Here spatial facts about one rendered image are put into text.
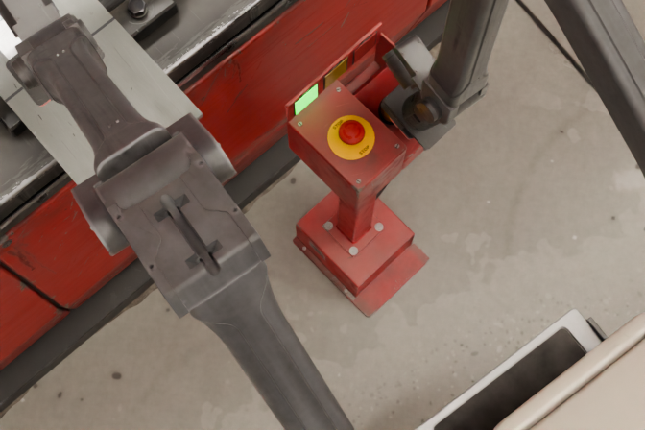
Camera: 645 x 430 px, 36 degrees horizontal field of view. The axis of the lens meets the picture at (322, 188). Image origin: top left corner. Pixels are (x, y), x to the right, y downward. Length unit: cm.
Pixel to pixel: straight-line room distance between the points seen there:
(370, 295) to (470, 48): 114
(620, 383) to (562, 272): 143
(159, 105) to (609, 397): 70
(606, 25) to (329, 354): 140
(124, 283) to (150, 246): 155
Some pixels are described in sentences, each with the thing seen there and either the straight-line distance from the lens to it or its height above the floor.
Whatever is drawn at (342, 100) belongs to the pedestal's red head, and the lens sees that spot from 152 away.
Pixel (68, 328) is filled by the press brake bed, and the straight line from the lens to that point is 223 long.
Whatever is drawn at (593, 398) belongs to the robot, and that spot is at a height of 134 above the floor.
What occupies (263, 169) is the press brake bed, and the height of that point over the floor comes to 5.
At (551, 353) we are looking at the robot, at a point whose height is 104.
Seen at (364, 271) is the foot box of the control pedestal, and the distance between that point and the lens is 212.
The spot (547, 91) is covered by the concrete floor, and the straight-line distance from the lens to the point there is 244.
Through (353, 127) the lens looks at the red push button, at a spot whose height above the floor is 81.
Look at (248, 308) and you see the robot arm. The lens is 69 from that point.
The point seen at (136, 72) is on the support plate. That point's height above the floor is 100.
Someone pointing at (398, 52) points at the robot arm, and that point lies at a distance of 138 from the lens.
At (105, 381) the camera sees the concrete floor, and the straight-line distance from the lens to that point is 225.
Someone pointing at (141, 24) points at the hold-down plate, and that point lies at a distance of 146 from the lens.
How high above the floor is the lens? 219
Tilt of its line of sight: 72 degrees down
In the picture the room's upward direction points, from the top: 1 degrees clockwise
